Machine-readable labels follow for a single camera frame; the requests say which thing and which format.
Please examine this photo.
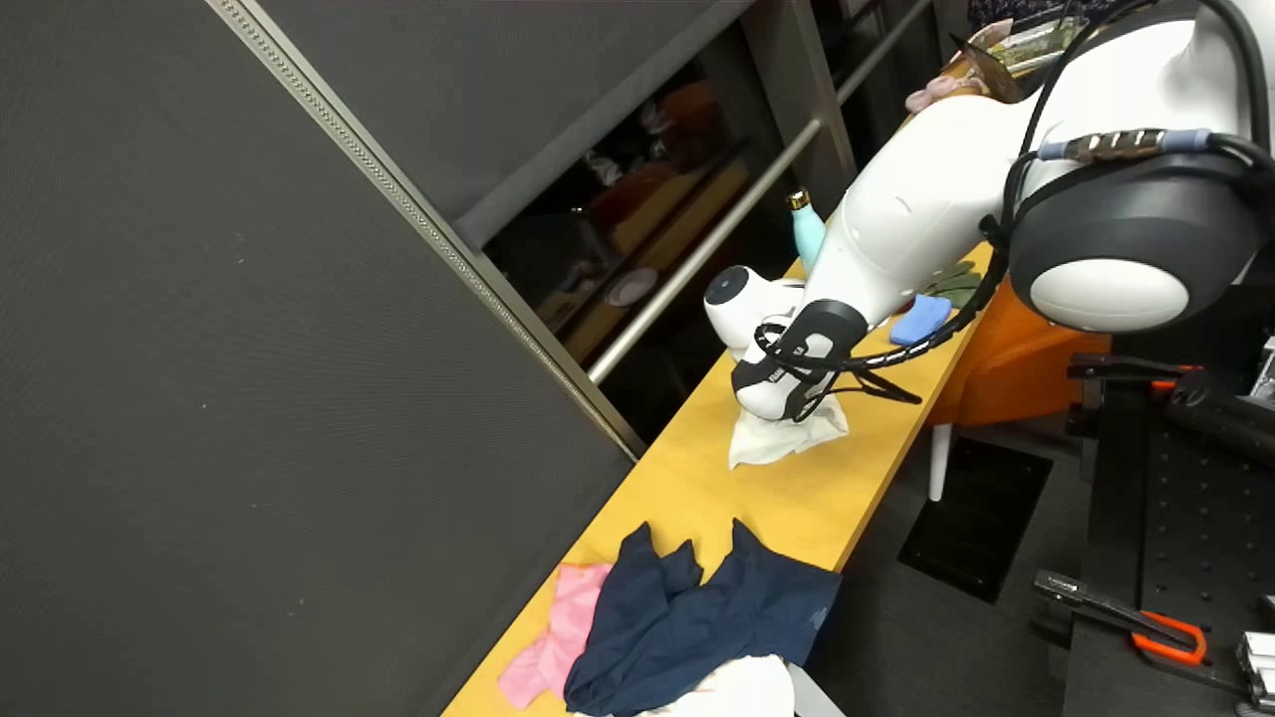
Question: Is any white cloth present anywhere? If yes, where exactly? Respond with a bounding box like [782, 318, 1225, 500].
[643, 657, 797, 717]
[731, 399, 849, 467]

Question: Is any navy blue cloth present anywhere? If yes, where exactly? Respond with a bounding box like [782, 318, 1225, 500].
[563, 521, 842, 717]

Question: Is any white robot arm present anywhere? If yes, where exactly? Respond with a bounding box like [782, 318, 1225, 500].
[707, 0, 1275, 422]

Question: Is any light blue cloth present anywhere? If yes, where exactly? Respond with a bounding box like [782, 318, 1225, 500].
[887, 294, 954, 346]

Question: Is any green cloth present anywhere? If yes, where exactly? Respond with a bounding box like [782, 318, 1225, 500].
[928, 264, 982, 307]

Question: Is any pink cloth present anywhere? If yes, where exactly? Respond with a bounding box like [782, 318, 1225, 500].
[498, 566, 611, 710]

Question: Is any white cloth at table end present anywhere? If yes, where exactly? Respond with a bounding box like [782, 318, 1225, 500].
[643, 657, 797, 717]

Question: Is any light blue water bottle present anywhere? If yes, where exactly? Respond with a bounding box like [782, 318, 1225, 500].
[789, 193, 825, 270]

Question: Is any orange chair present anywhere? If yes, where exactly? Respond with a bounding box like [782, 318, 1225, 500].
[928, 286, 1112, 426]

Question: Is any pink container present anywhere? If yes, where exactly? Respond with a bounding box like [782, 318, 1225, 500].
[906, 21, 1015, 117]

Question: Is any metal window rail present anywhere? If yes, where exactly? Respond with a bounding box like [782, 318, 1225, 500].
[587, 0, 936, 388]

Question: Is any orange handled clamp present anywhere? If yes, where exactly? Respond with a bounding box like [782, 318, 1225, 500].
[1031, 572, 1210, 669]

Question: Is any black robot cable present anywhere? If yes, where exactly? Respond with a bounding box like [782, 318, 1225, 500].
[731, 0, 1275, 426]

